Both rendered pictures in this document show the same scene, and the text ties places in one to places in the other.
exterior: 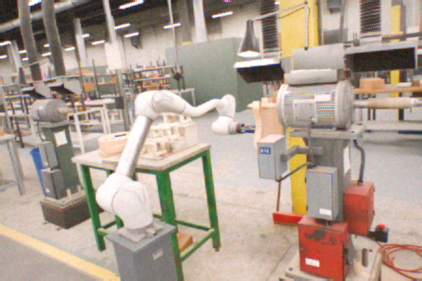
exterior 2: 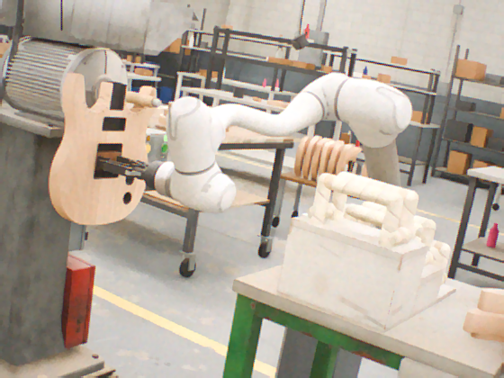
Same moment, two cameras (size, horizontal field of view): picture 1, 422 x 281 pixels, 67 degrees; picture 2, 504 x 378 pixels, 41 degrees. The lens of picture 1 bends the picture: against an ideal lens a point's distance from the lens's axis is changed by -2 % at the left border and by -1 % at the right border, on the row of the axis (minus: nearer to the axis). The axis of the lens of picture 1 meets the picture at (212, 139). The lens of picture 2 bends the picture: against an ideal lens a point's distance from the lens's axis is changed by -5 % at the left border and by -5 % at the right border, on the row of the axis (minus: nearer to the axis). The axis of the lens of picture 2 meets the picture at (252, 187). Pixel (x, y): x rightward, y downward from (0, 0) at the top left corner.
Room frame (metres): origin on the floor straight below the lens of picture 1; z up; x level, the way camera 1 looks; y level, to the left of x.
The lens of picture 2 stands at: (3.99, -0.08, 1.43)
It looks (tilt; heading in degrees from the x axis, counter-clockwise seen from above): 11 degrees down; 176
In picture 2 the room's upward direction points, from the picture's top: 10 degrees clockwise
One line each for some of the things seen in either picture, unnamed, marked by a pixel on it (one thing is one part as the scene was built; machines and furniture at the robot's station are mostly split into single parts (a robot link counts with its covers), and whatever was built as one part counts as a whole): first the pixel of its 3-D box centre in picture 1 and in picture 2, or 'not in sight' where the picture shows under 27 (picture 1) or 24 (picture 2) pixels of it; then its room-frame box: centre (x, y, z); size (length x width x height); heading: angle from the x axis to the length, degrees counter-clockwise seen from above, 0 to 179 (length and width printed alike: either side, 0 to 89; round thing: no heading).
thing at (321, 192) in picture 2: not in sight; (320, 202); (2.53, 0.17, 1.15); 0.03 x 0.03 x 0.09
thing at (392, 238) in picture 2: not in sight; (400, 235); (2.60, 0.33, 1.12); 0.11 x 0.03 x 0.03; 143
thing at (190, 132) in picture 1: (178, 135); (352, 268); (2.54, 0.26, 1.02); 0.27 x 0.15 x 0.17; 53
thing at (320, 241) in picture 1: (322, 243); (59, 288); (1.61, -0.55, 0.49); 0.25 x 0.12 x 0.37; 54
